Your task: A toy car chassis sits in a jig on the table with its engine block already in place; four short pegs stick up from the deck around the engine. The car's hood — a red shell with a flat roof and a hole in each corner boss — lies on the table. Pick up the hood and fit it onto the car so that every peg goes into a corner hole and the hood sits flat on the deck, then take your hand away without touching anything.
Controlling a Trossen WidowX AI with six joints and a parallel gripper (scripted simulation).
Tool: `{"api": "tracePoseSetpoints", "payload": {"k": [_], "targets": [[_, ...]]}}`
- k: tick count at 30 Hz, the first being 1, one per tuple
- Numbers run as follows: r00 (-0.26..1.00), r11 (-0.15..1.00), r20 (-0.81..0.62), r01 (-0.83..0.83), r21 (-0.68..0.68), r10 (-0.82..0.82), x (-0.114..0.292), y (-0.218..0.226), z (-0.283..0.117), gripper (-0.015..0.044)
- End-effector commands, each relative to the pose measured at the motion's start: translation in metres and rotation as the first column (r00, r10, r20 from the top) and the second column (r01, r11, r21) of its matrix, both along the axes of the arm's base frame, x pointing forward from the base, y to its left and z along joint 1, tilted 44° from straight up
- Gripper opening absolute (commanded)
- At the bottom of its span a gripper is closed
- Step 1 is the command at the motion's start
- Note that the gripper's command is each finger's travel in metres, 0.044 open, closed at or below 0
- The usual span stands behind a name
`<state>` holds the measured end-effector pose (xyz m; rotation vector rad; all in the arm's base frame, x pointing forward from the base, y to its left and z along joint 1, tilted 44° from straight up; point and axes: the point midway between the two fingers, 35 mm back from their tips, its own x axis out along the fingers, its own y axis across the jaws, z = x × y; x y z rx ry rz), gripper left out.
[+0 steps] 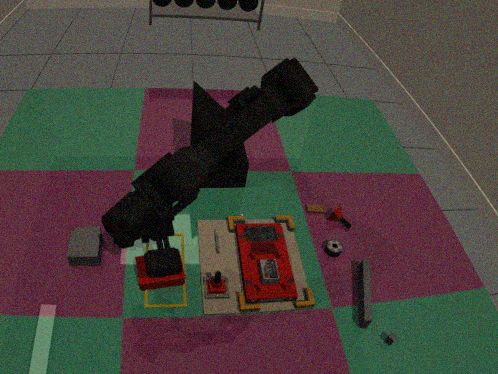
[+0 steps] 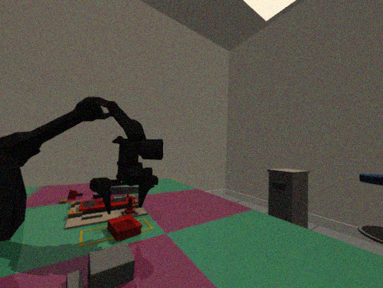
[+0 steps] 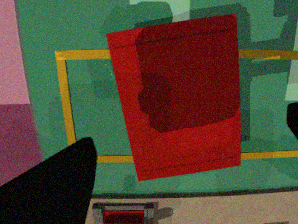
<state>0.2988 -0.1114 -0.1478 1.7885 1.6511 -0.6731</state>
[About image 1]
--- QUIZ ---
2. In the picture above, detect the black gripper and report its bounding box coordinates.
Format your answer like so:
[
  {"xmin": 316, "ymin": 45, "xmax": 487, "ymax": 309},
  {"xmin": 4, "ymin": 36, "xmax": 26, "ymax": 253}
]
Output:
[{"xmin": 144, "ymin": 215, "xmax": 183, "ymax": 278}]

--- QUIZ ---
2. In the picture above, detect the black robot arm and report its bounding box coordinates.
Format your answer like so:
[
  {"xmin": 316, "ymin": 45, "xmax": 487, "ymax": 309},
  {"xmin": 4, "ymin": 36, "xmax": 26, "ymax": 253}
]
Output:
[{"xmin": 101, "ymin": 57, "xmax": 319, "ymax": 248}]

